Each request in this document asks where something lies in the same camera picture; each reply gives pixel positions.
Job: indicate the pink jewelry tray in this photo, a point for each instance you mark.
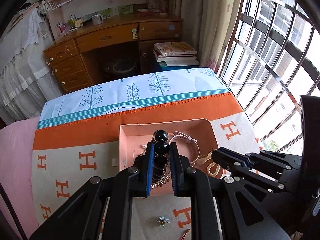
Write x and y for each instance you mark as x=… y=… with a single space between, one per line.
x=140 y=140

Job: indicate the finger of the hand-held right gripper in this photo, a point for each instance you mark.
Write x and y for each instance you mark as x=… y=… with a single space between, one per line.
x=260 y=177
x=230 y=157

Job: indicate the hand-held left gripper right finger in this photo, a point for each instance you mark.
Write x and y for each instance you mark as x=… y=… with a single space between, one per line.
x=173 y=170

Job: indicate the dark round basin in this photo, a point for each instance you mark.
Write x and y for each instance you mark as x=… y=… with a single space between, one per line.
x=120 y=67

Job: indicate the blue flower hair clip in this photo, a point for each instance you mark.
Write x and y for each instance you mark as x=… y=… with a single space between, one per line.
x=163 y=220

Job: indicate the yellow cover book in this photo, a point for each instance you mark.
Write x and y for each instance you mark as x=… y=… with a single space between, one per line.
x=175 y=47

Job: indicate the green pen holder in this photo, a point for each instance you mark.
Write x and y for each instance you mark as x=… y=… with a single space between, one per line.
x=72 y=21

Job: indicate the orange and white blanket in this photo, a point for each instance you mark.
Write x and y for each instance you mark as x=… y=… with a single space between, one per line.
x=75 y=135

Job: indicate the barred window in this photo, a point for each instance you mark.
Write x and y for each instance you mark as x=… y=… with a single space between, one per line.
x=275 y=55

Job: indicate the wooden hutch bookshelf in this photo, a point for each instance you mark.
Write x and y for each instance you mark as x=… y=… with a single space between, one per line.
x=52 y=25

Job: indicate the pink bedsheet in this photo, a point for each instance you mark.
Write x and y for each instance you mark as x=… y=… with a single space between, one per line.
x=15 y=167

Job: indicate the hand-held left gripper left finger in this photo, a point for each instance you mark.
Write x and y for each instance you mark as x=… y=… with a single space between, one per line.
x=150 y=167

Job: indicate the white book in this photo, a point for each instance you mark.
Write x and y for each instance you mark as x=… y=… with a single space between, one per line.
x=175 y=58
x=180 y=62

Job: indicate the tree print bedsheet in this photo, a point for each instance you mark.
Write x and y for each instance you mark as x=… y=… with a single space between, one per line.
x=112 y=92

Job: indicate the white lace covered furniture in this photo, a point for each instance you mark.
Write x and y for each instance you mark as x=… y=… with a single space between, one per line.
x=25 y=55

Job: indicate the wooden desk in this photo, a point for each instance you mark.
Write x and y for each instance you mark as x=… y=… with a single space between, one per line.
x=107 y=36

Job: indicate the white wrist watch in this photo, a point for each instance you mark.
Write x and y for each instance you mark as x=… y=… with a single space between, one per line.
x=182 y=137

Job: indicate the teal book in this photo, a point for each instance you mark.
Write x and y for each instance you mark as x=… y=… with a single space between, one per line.
x=161 y=64

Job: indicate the small white dish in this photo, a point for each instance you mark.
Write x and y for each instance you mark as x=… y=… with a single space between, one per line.
x=142 y=10

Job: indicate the green plant picture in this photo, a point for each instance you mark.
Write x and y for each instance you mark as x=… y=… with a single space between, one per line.
x=125 y=9
x=106 y=12

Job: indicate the mint drawer safety lock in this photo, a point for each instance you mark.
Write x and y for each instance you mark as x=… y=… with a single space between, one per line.
x=135 y=33

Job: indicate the white mug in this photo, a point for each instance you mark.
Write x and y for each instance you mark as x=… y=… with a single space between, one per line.
x=97 y=19

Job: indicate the patterned cloth bundle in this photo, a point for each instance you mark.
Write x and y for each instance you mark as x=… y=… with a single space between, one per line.
x=43 y=8

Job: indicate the patterned canister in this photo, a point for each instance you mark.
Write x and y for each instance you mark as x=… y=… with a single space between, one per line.
x=153 y=4
x=163 y=5

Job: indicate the beige floral curtain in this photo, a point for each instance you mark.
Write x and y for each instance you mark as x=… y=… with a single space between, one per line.
x=215 y=17

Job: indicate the yellow wooden toy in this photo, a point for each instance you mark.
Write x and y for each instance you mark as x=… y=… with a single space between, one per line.
x=80 y=23

